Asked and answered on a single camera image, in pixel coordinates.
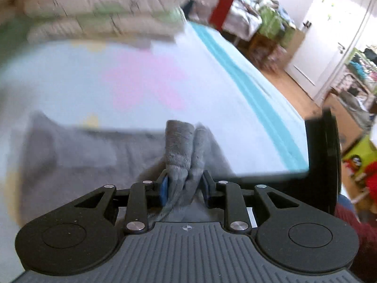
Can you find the cardboard box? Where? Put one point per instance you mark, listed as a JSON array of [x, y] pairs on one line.
[[344, 118]]

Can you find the green and red toy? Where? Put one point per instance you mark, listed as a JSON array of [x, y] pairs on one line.
[[363, 171]]

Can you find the shelf with clothes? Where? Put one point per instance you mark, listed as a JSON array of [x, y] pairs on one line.
[[360, 70]]

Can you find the green storage box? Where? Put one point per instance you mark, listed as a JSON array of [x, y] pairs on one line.
[[274, 23]]

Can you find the red cloth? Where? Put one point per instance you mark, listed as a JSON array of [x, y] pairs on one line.
[[221, 11]]

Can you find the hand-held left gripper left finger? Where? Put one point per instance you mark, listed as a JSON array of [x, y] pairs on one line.
[[164, 193]]

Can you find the folded beige and green duvet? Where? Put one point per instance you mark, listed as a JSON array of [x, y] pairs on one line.
[[103, 20]]

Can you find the person's right leg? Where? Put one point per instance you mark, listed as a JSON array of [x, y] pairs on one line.
[[347, 207]]

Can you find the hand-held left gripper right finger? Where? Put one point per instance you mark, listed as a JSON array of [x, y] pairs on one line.
[[207, 196]]

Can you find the white door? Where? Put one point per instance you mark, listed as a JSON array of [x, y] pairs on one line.
[[324, 35]]

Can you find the grey fleece pants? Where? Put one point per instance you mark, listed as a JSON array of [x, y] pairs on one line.
[[88, 165]]

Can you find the pile of clothes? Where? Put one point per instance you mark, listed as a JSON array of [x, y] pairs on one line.
[[250, 3]]

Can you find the light blue printed bed sheet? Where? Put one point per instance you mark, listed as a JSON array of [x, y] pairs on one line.
[[206, 88]]

